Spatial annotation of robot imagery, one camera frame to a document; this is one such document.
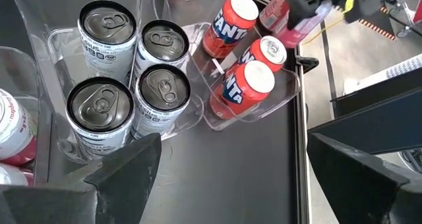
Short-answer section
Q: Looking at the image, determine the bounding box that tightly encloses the grey office chair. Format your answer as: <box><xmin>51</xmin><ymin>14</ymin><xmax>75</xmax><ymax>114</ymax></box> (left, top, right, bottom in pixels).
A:
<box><xmin>388</xmin><ymin>0</ymin><xmax>422</xmax><ymax>40</ymax></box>

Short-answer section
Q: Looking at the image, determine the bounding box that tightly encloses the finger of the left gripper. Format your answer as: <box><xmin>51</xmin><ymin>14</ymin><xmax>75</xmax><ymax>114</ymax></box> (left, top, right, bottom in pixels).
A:
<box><xmin>284</xmin><ymin>0</ymin><xmax>327</xmax><ymax>31</ymax></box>

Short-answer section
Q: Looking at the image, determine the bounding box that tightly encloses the white red raspberry soda can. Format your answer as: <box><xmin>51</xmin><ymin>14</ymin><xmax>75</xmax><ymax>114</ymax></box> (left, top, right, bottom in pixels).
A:
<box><xmin>0</xmin><ymin>88</ymin><xmax>38</xmax><ymax>167</ymax></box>
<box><xmin>0</xmin><ymin>162</ymin><xmax>34</xmax><ymax>187</ymax></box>

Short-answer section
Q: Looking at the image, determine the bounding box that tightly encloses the black divider panel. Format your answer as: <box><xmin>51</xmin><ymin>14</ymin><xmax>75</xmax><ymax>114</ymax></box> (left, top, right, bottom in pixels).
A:
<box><xmin>307</xmin><ymin>65</ymin><xmax>422</xmax><ymax>155</ymax></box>

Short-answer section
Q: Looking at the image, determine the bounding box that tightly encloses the yellow gripper tag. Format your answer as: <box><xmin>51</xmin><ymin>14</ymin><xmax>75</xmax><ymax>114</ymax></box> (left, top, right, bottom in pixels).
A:
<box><xmin>342</xmin><ymin>0</ymin><xmax>359</xmax><ymax>14</ymax></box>

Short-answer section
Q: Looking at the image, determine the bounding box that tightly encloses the black C-clamp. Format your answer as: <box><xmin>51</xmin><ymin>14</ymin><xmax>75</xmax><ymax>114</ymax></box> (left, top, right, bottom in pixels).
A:
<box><xmin>295</xmin><ymin>55</ymin><xmax>320</xmax><ymax>74</ymax></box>

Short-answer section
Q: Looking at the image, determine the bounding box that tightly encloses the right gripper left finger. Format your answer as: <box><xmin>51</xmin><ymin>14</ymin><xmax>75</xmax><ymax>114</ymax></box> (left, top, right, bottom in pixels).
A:
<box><xmin>0</xmin><ymin>132</ymin><xmax>163</xmax><ymax>224</ymax></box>

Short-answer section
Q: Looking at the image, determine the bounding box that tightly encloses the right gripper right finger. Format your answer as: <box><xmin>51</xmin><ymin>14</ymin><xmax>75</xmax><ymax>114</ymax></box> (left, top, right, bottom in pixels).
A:
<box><xmin>305</xmin><ymin>132</ymin><xmax>422</xmax><ymax>224</ymax></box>

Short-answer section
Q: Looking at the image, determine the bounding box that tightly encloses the yellow floor cable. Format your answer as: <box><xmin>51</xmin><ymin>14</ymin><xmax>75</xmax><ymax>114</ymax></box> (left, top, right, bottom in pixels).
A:
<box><xmin>301</xmin><ymin>16</ymin><xmax>347</xmax><ymax>47</ymax></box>

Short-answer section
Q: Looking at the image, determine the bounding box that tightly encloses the black hazard-striped floor mat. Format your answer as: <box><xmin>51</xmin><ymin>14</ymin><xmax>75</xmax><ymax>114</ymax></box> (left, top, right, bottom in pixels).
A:
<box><xmin>358</xmin><ymin>5</ymin><xmax>397</xmax><ymax>42</ymax></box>

